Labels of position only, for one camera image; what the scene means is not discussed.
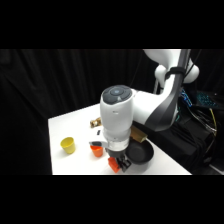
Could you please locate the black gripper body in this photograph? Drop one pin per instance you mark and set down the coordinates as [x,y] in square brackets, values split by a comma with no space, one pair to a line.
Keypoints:
[116,154]

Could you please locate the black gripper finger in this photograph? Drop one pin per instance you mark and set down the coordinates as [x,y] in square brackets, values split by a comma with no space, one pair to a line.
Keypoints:
[120,165]
[127,162]

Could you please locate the red cube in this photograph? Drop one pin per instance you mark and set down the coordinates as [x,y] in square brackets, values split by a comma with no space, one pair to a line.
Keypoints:
[113,164]

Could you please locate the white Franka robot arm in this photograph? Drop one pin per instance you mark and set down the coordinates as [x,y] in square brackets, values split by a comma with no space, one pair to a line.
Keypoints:
[116,116]

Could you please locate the black bowl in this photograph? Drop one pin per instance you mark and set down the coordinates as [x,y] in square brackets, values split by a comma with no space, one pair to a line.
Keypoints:
[141,154]

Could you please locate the orange cup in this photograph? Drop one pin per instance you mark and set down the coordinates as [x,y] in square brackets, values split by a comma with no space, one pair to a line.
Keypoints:
[96,152]

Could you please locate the yellow cup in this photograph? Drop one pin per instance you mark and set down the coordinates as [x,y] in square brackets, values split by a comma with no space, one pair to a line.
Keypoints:
[68,145]

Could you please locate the black draped robot stand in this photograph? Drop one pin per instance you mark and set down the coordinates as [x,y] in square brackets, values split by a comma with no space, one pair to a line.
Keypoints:
[186,136]

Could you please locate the black curtain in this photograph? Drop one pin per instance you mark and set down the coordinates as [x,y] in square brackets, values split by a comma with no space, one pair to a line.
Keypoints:
[33,100]

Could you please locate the black device with cyan lights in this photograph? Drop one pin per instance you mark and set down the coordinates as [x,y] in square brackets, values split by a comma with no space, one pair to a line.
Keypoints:
[205,99]

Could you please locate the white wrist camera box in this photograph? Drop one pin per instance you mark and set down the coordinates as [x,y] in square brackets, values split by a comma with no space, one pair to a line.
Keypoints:
[98,144]

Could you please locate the brown wrist mount block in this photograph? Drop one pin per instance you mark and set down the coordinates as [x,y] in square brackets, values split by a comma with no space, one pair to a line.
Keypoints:
[138,135]

